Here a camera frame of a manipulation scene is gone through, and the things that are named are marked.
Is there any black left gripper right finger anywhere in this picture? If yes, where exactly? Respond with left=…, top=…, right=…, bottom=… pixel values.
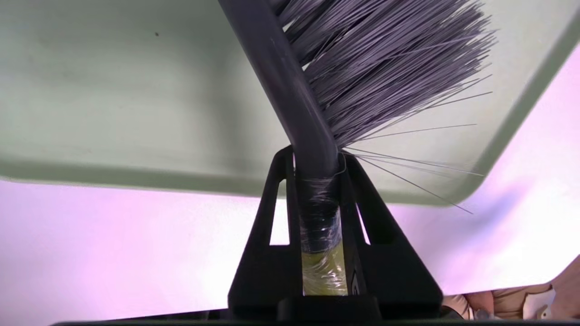
left=338, top=153, right=444, bottom=318

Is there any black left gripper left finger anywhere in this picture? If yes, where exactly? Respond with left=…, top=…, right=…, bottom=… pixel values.
left=227, top=145, right=303, bottom=317

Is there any grey bristle brush green handle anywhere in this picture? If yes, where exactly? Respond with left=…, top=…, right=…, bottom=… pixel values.
left=217, top=0, right=498, bottom=297

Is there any beige crumpled cloth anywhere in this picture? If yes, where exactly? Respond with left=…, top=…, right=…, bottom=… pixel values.
left=442, top=255, right=580, bottom=321

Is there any light green plastic tray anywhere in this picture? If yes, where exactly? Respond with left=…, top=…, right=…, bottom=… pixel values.
left=0, top=0, right=580, bottom=207

